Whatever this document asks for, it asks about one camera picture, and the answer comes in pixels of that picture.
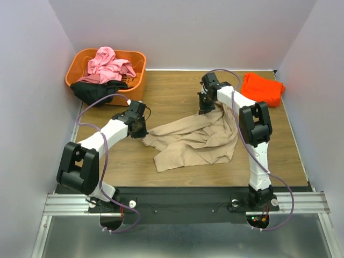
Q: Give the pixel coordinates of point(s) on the white round knob left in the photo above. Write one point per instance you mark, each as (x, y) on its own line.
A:
(132, 204)

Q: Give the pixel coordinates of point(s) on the silver round knob right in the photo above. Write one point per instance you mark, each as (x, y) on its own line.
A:
(235, 203)

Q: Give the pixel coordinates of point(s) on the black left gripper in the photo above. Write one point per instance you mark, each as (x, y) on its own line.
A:
(142, 134)

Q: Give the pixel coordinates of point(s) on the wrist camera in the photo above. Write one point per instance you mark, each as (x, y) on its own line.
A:
(136, 109)
(209, 79)

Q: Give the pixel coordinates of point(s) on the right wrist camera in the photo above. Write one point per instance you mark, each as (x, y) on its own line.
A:
(209, 79)

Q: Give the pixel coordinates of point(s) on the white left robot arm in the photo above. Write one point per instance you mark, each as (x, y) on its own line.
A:
(83, 164)

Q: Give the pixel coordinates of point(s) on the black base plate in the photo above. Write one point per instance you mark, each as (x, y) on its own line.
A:
(159, 205)

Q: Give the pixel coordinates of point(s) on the orange plastic basket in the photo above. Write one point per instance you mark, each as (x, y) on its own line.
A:
(136, 85)

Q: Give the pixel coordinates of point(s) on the beige t shirt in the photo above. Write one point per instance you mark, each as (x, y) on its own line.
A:
(195, 140)

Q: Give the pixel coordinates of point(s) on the pink t shirt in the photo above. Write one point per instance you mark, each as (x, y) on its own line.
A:
(106, 67)

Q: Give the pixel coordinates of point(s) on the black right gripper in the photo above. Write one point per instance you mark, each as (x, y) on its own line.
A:
(205, 105)

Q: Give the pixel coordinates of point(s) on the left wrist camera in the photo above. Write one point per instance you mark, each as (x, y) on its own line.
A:
(136, 109)

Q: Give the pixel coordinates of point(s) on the aluminium rail frame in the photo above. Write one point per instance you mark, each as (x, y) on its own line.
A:
(73, 230)

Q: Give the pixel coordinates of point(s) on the black t shirt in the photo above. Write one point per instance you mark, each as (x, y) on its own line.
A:
(92, 92)

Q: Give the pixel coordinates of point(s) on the folded orange t shirt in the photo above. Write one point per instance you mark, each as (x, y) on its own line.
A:
(260, 89)

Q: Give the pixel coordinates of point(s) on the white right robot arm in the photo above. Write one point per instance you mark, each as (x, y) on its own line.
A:
(254, 125)

